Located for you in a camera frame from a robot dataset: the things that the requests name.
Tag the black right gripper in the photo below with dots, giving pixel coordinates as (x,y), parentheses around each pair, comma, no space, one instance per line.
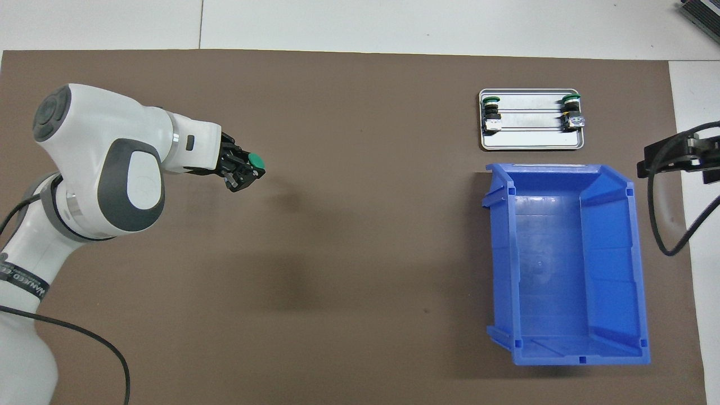
(710,147)

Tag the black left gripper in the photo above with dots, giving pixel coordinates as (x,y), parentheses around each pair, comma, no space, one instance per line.
(228,157)

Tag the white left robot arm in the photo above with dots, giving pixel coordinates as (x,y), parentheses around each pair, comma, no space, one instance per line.
(84,129)

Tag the grey finned device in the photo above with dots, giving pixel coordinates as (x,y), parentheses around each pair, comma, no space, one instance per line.
(703,14)

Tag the silver metal tray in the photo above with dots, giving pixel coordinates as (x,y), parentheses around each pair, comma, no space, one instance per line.
(531,138)

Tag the brown table mat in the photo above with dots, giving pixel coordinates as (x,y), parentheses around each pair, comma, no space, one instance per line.
(365,309)

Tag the blue plastic storage bin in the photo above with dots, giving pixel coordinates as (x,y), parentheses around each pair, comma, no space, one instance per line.
(562,315)

